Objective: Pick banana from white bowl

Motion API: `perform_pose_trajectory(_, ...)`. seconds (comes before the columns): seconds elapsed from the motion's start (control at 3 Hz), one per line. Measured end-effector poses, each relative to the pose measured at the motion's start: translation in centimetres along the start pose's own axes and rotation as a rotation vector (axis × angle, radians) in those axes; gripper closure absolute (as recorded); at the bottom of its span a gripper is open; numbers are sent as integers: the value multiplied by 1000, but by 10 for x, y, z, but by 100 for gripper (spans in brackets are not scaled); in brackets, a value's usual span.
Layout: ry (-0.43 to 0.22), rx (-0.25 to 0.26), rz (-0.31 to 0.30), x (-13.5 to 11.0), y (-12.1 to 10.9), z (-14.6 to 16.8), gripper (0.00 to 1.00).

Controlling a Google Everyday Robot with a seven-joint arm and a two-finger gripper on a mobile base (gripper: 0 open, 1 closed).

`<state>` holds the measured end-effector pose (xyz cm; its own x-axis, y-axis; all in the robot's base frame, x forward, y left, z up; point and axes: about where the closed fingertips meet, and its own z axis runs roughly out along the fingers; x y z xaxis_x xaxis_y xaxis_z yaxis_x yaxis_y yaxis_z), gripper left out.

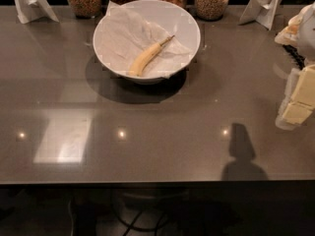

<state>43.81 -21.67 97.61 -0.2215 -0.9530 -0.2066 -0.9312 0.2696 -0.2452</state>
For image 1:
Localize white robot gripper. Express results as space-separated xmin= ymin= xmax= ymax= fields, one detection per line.
xmin=276 ymin=65 xmax=315 ymax=131

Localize white folded card left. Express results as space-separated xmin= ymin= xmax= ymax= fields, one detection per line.
xmin=14 ymin=0 xmax=58 ymax=24

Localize black cables under table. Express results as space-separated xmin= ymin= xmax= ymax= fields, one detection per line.
xmin=111 ymin=194 xmax=185 ymax=236

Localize glass jar of pale beans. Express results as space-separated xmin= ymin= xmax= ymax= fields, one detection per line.
xmin=195 ymin=0 xmax=229 ymax=21

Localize white paper napkin in bowl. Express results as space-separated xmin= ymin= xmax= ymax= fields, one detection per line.
xmin=98 ymin=0 xmax=194 ymax=80

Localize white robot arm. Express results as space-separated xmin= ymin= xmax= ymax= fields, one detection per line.
xmin=275 ymin=3 xmax=315 ymax=131

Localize white folded card right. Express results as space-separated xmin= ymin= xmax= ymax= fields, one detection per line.
xmin=239 ymin=0 xmax=283 ymax=30

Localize white folded card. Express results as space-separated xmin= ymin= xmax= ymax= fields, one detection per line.
xmin=239 ymin=0 xmax=283 ymax=30
xmin=14 ymin=0 xmax=58 ymax=24

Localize yellow banana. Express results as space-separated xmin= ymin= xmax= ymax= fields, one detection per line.
xmin=128 ymin=35 xmax=173 ymax=77

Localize white bowl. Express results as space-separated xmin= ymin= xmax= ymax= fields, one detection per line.
xmin=93 ymin=0 xmax=202 ymax=86

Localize black rubber mat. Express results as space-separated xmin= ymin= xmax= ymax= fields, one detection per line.
xmin=283 ymin=45 xmax=305 ymax=70

